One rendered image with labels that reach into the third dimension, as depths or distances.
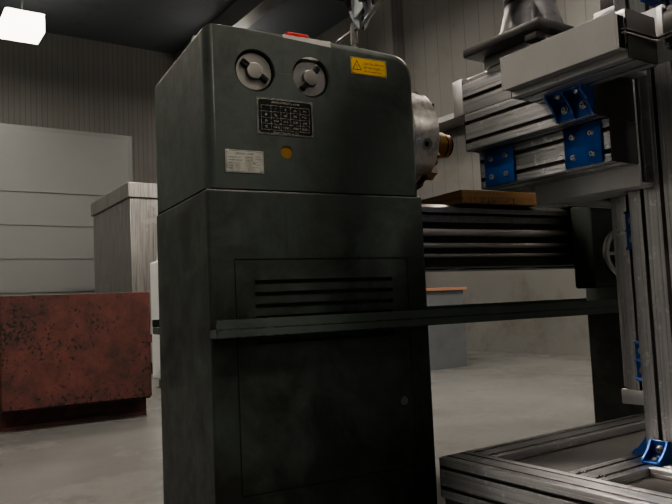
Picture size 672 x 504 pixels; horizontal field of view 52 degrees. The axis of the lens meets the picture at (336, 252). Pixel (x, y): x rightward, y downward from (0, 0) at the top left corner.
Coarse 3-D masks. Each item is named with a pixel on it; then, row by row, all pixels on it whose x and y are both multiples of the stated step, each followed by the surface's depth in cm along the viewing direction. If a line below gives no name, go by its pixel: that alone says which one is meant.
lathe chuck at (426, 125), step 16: (416, 96) 207; (416, 112) 201; (432, 112) 204; (416, 128) 199; (432, 128) 202; (416, 144) 200; (432, 144) 202; (416, 160) 202; (432, 160) 204; (416, 176) 206
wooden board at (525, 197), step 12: (456, 192) 205; (468, 192) 204; (480, 192) 206; (492, 192) 208; (504, 192) 210; (516, 192) 213; (456, 204) 205; (468, 204) 206; (480, 204) 208; (492, 204) 209; (504, 204) 210; (516, 204) 212; (528, 204) 214
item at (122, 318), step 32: (0, 320) 352; (32, 320) 358; (64, 320) 366; (96, 320) 375; (128, 320) 383; (0, 352) 349; (32, 352) 357; (64, 352) 365; (96, 352) 373; (128, 352) 382; (0, 384) 349; (32, 384) 356; (64, 384) 364; (96, 384) 372; (128, 384) 380; (0, 416) 356; (32, 416) 364; (64, 416) 372; (96, 416) 380; (128, 416) 388
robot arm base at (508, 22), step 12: (516, 0) 154; (528, 0) 153; (540, 0) 152; (552, 0) 154; (504, 12) 158; (516, 12) 153; (528, 12) 152; (540, 12) 151; (552, 12) 152; (504, 24) 156; (516, 24) 152
